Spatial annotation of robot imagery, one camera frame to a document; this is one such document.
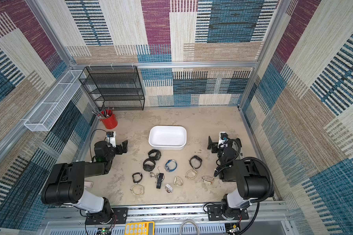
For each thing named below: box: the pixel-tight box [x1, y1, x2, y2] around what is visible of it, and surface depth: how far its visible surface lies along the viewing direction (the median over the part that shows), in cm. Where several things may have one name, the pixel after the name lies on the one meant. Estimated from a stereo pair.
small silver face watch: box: [164, 183, 174, 194], surface depth 80 cm
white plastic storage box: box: [148, 125, 187, 151], surface depth 102 cm
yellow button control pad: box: [124, 221, 155, 235], surface depth 70 cm
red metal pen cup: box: [100, 109, 118, 130], surface depth 110 cm
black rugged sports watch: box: [188, 155, 203, 169], surface depth 91 cm
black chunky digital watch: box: [147, 148, 162, 161], surface depth 93 cm
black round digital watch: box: [142, 158, 156, 172], surface depth 89 cm
